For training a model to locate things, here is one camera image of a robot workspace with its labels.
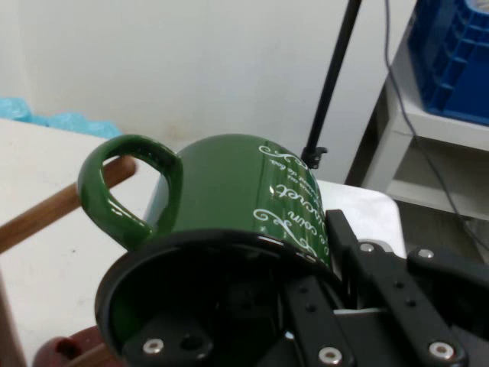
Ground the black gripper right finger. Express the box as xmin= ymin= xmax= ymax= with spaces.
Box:
xmin=324 ymin=209 xmax=489 ymax=367

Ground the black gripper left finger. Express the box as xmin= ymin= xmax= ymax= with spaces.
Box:
xmin=121 ymin=274 xmax=358 ymax=367

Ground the green mug with white script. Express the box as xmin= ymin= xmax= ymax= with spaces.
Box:
xmin=77 ymin=132 xmax=347 ymax=359

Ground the white shelf unit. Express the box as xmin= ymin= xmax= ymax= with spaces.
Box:
xmin=345 ymin=0 xmax=489 ymax=222

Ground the red mug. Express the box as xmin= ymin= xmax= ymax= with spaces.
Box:
xmin=33 ymin=325 xmax=115 ymax=367

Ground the blue plastic crate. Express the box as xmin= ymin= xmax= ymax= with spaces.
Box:
xmin=406 ymin=0 xmax=489 ymax=126

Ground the black tripod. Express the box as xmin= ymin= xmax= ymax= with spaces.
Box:
xmin=300 ymin=0 xmax=363 ymax=171

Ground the brown wooden mug tree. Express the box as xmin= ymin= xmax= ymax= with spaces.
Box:
xmin=0 ymin=155 xmax=137 ymax=255

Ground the light blue foam mat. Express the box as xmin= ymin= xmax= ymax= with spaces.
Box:
xmin=0 ymin=96 xmax=122 ymax=138

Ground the grey hanging cable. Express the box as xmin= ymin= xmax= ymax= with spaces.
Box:
xmin=383 ymin=0 xmax=489 ymax=253

